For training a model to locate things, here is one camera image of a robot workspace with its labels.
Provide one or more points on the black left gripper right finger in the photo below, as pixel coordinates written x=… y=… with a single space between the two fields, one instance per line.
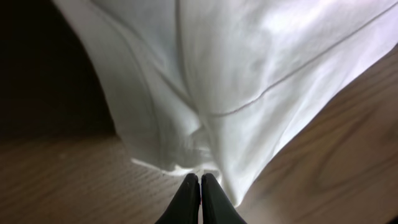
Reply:
x=216 y=207

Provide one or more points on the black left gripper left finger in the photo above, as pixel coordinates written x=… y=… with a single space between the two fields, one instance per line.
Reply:
x=184 y=207

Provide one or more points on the white t-shirt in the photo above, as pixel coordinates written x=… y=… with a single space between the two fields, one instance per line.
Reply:
x=225 y=85

